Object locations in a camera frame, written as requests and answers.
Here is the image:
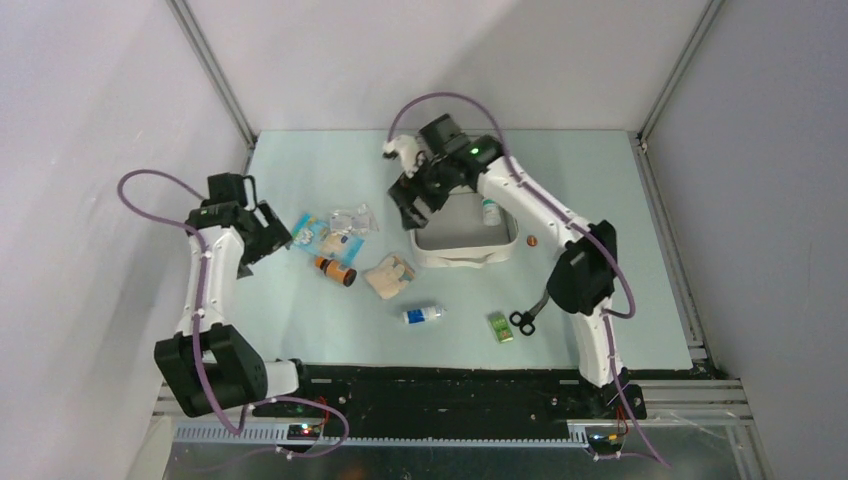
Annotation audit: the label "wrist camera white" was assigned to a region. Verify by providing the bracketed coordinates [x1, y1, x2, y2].
[242, 175, 259, 211]
[382, 134, 427, 178]

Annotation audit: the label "white bottle green label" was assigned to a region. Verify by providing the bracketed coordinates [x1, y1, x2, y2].
[482, 198, 502, 227]

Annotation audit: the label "blue white bandage roll packet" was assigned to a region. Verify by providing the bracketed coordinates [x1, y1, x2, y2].
[402, 305, 445, 325]

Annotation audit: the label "white medicine kit case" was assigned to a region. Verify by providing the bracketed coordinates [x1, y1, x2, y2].
[409, 187, 519, 268]

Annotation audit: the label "aluminium frame rail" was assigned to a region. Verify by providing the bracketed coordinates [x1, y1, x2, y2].
[628, 132, 753, 427]

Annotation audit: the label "bag of latex gloves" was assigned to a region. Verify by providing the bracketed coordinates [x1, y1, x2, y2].
[365, 254, 416, 300]

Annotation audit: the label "black handled scissors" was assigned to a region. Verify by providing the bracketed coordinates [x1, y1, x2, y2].
[508, 290, 550, 336]

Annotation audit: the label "blue cotton swab packet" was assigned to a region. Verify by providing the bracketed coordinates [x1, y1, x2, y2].
[292, 214, 364, 265]

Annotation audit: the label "brown medicine bottle orange cap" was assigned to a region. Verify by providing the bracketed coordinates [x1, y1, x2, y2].
[314, 257, 357, 287]

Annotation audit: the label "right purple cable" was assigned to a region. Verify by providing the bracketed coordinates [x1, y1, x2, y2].
[386, 92, 674, 469]

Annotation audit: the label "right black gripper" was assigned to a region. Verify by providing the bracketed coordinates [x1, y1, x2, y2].
[389, 151, 457, 231]

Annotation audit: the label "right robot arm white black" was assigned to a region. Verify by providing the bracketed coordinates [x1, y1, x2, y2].
[382, 114, 635, 418]

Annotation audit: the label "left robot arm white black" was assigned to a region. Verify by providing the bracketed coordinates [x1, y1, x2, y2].
[154, 173, 316, 418]

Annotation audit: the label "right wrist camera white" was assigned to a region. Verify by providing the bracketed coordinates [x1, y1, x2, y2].
[382, 134, 427, 178]

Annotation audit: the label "small green box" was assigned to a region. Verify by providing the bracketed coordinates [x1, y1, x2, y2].
[488, 313, 514, 344]

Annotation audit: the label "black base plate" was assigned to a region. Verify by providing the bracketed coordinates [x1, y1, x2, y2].
[254, 365, 647, 442]

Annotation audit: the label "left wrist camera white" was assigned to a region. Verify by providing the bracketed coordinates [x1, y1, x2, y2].
[242, 175, 259, 211]

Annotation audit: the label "clear bag of pads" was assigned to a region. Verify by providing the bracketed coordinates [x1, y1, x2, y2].
[328, 203, 379, 236]

